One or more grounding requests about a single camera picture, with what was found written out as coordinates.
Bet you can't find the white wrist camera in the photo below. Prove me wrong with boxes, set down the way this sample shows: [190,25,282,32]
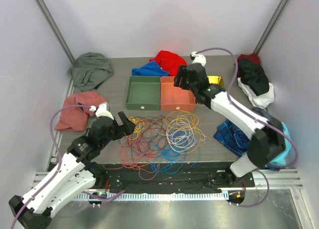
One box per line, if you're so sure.
[89,102,114,119]
[190,51,206,67]

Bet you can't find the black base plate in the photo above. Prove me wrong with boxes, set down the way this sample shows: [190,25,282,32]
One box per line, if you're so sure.
[47,161,255,194]

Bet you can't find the blue plaid cloth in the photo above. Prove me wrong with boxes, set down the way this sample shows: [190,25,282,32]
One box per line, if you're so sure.
[213,119,251,157]

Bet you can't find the black cloth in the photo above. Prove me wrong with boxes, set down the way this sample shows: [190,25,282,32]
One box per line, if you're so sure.
[238,58,270,96]

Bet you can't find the grey cloth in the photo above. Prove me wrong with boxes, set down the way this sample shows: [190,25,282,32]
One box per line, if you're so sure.
[68,52,114,92]

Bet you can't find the dark red cloth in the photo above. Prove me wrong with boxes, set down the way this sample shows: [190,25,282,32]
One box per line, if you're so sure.
[237,53,261,65]

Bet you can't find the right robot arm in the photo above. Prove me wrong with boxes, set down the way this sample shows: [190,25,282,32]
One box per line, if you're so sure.
[174,63,286,187]

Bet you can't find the cyan cloth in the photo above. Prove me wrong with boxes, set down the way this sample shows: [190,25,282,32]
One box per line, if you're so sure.
[268,121,292,168]

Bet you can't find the dusty pink cloth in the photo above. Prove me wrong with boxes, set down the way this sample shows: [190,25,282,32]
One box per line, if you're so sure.
[55,91,107,131]

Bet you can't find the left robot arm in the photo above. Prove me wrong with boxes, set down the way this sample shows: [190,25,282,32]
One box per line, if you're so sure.
[8,112,136,229]

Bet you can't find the yellow cable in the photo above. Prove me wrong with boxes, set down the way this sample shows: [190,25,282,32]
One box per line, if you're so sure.
[127,116,148,141]

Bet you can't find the orange cable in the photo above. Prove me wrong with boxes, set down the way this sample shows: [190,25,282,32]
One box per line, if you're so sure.
[118,136,155,170]

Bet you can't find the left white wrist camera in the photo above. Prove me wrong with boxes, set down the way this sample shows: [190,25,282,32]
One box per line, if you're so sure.
[89,102,114,119]

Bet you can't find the brown cable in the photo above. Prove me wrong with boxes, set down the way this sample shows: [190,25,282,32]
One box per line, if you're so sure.
[126,115,170,150]

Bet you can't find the pink cable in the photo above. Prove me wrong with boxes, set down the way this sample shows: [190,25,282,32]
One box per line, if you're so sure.
[119,139,160,181]

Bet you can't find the blue cable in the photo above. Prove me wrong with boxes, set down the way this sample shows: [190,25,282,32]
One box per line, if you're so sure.
[149,131,201,175]

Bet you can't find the orange-yellow cable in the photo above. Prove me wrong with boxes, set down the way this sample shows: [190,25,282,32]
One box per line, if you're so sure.
[165,110,211,154]

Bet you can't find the slotted cable duct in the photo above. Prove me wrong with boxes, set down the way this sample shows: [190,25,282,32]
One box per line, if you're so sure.
[74,192,229,202]

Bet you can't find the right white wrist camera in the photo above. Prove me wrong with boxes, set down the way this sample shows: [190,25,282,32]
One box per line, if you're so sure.
[190,51,206,67]

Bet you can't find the white cloth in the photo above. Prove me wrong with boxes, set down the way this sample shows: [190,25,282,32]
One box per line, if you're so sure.
[237,78,275,109]

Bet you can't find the green drawer box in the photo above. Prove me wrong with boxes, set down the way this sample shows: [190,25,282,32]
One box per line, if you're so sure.
[125,76,161,111]

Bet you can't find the salmon drawer box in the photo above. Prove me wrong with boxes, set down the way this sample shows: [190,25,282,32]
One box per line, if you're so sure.
[160,76,196,111]

